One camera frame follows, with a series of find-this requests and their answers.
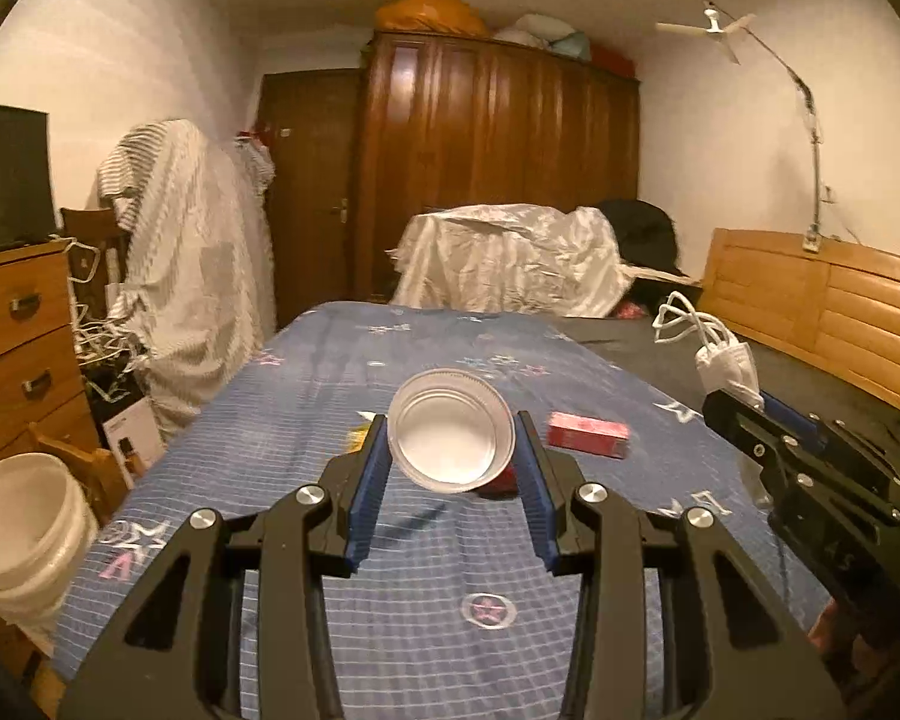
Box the wooden headboard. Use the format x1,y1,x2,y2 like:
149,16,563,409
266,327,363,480
699,227,900,428

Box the white ceiling fan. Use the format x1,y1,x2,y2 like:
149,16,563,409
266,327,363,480
654,6,757,67

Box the white plastic bucket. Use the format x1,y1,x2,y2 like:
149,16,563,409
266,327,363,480
0,452,100,650

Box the wooden dresser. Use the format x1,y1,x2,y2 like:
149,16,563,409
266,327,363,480
0,240,102,481

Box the orange bag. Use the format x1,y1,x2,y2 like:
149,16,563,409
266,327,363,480
373,0,492,37

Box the dark wooden wardrobe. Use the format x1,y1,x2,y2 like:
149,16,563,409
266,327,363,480
356,30,642,308

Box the long red box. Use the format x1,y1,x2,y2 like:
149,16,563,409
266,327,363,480
547,412,631,460

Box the brown wooden door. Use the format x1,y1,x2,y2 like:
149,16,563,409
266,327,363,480
257,69,361,331

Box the white satin cloth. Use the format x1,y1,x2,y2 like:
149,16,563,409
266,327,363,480
388,202,631,320

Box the tangle of white cables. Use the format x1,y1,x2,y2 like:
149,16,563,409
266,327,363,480
64,236,151,406

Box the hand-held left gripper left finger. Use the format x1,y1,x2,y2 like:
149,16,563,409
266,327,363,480
56,412,389,720

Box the knife block box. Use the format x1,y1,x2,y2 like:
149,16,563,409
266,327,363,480
101,394,167,488

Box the blue checked star bedsheet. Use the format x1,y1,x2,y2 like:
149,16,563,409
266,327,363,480
49,300,833,720

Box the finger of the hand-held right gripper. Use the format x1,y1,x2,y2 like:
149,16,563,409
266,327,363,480
757,388,841,458
701,388,826,500

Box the red apple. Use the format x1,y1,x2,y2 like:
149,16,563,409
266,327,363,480
476,465,522,500

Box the dark wooden chair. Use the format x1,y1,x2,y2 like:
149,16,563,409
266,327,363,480
60,206,132,286

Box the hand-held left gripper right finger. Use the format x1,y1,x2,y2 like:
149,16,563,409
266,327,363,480
516,410,848,720

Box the black monitor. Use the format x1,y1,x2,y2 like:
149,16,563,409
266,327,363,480
0,103,55,254

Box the black mattress cover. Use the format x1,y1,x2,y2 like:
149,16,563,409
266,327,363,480
555,315,900,458

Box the white bags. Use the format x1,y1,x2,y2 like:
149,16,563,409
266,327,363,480
493,13,593,61

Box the white face mask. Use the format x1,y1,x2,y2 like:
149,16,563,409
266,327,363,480
651,291,762,410

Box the grey striped cloth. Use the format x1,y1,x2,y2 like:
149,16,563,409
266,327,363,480
96,118,278,443

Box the black cloth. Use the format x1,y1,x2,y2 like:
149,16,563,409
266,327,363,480
596,199,702,286

